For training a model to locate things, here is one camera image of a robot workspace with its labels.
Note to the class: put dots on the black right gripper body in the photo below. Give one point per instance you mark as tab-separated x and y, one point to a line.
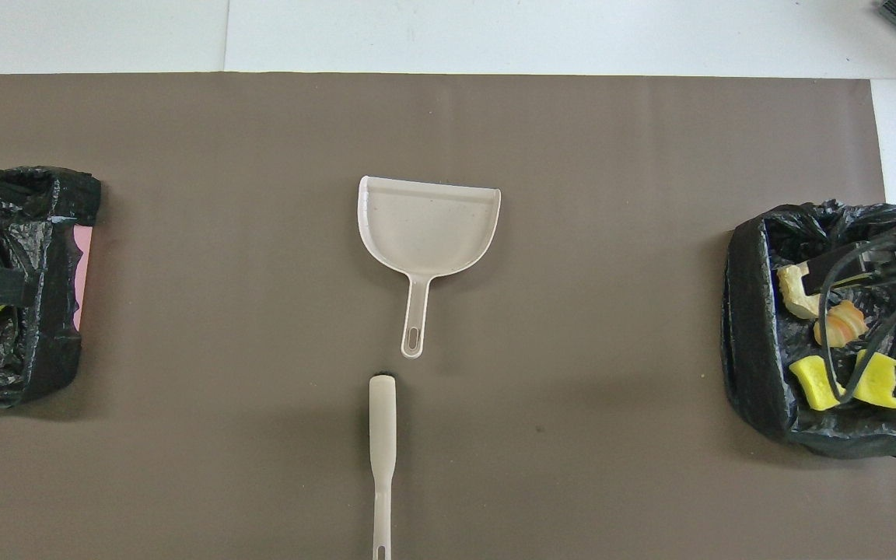
860	268

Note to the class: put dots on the pale toy food piece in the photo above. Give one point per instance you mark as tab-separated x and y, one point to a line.
792	292

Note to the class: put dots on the yellow sponge with green layer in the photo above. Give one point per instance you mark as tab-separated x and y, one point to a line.
882	381

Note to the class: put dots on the yellow sponge chunk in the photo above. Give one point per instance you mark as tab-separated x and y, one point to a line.
810	383

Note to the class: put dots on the beige brush with black bristles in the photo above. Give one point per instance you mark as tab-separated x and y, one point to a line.
383	428

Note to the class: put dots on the beige plastic dustpan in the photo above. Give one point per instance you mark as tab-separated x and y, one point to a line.
425	225

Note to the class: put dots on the pink bin with black bag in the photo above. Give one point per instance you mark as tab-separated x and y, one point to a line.
28	233

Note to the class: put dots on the bin lined with black bag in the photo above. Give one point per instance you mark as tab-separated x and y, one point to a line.
751	373

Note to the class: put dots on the brown paper table mat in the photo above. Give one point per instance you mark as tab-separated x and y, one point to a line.
572	155

